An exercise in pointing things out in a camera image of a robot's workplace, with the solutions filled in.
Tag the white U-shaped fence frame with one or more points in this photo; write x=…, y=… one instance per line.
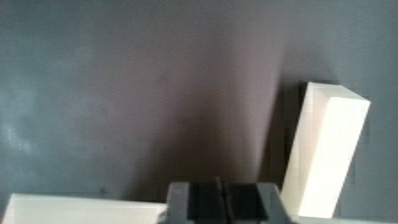
x=332, y=121

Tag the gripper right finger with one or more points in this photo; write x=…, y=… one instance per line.
x=255, y=204

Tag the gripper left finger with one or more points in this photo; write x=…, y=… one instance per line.
x=195, y=204

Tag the white cabinet body box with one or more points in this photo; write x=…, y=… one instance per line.
x=38, y=209

